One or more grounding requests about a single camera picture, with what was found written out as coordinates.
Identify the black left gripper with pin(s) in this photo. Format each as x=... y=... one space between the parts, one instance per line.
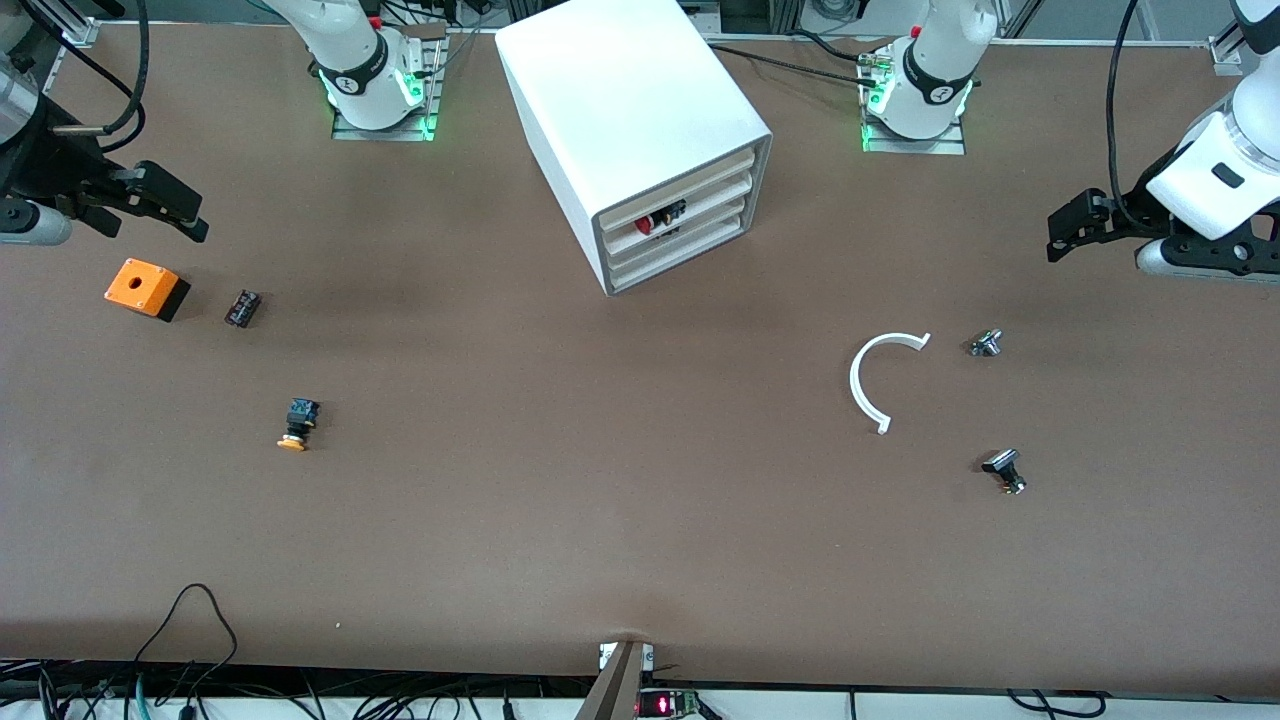
x=1128 y=213

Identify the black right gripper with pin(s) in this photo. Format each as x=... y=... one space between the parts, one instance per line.
x=48 y=168

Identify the white drawer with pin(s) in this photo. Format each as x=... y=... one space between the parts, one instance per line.
x=720 y=217
x=720 y=173
x=720 y=237
x=720 y=195

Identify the red push button switch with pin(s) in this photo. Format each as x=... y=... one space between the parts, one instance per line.
x=655 y=222

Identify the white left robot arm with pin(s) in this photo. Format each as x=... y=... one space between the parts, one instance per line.
x=930 y=70

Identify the white drawer cabinet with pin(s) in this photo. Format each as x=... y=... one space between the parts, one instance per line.
x=620 y=100

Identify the orange box with hole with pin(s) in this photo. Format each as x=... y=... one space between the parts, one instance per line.
x=140 y=285

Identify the small black terminal block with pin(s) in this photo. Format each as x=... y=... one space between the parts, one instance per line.
x=243 y=308

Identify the small silver metal part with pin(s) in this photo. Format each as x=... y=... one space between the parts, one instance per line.
x=985 y=343

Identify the white curved plastic arc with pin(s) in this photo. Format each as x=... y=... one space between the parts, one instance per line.
x=856 y=385

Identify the device with red display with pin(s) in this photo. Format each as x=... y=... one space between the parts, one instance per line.
x=665 y=705

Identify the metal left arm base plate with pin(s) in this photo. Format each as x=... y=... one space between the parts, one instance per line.
x=950 y=146

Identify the aluminium frame profile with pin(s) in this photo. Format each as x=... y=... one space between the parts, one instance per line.
x=1225 y=55
x=75 y=30

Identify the black selector switch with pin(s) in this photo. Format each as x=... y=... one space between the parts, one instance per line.
x=1003 y=466

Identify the yellow push button switch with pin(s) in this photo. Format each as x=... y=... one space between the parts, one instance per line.
x=297 y=423

